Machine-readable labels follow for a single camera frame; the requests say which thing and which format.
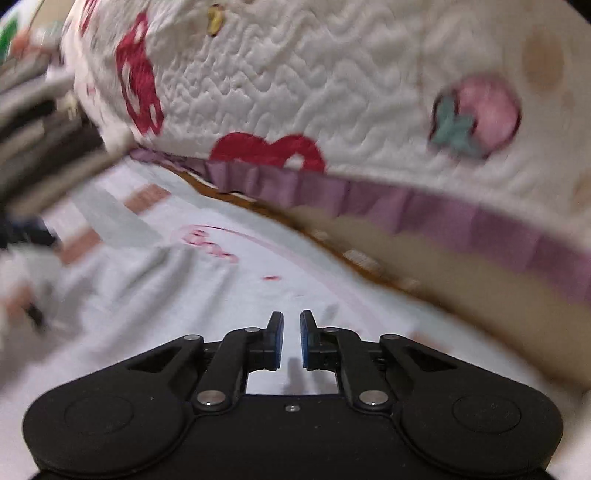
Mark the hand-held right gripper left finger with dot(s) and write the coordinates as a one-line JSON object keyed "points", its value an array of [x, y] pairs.
{"points": [[277, 341]]}

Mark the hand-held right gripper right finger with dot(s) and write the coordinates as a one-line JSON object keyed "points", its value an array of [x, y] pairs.
{"points": [[305, 341]]}

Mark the light grey t-shirt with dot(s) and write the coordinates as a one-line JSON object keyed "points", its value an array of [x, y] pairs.
{"points": [[138, 323]]}

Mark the stack of folded clothes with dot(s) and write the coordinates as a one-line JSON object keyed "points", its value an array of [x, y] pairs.
{"points": [[41, 138]]}

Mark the striped bed sheet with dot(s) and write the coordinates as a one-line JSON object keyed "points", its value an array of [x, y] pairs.
{"points": [[115, 207]]}

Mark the green and white object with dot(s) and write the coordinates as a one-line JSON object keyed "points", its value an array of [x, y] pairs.
{"points": [[7, 39]]}

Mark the white quilt with red bears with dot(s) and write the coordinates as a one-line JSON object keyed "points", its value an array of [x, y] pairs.
{"points": [[323, 69]]}

